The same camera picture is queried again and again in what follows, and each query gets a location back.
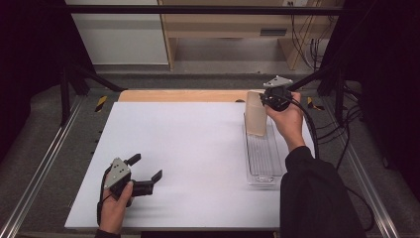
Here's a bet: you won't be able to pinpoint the person's right hand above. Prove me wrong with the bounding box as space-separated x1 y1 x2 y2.
264 91 306 153

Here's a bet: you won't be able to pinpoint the hanging black cable bundle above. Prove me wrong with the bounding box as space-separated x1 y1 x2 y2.
289 1 332 71

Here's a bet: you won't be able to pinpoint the white table board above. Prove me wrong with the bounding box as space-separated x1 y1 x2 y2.
63 101 316 231

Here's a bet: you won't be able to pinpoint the clear plastic storage bin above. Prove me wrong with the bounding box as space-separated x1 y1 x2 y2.
243 112 285 186

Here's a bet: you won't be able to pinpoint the black metal frame strut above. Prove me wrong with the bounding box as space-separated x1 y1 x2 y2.
288 63 347 127
59 63 129 127

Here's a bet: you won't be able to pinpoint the black curtain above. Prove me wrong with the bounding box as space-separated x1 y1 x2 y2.
321 0 420 201
0 0 97 164

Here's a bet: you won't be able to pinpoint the white cabinet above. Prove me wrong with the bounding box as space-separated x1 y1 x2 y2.
64 0 169 65

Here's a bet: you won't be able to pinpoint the wooden table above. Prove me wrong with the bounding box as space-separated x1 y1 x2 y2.
118 88 265 104

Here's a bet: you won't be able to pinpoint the aluminium floor rail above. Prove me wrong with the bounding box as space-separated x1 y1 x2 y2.
0 95 84 238
321 97 401 238

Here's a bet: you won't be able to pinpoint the person's left hand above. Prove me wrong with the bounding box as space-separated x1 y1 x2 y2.
98 181 135 235

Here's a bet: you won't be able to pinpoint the light wooden desk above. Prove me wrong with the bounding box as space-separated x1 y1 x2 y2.
157 0 332 71

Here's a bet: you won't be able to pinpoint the black floor cables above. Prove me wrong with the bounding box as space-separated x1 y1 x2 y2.
311 82 365 173

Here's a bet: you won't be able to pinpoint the yellow black tape strip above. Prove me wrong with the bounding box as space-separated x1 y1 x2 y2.
306 96 326 112
94 95 109 113

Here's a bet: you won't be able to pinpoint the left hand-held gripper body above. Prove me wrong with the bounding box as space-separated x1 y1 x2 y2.
103 157 155 201

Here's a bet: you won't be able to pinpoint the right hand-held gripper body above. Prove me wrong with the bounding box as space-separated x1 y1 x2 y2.
259 74 294 112

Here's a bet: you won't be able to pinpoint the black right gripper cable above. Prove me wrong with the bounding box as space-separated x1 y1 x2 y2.
286 97 376 233

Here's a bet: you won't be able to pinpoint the black horizontal frame bar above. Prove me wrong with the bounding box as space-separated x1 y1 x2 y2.
63 4 345 16

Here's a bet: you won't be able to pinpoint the beige phone case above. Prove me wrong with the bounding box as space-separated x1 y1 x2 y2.
245 90 268 137

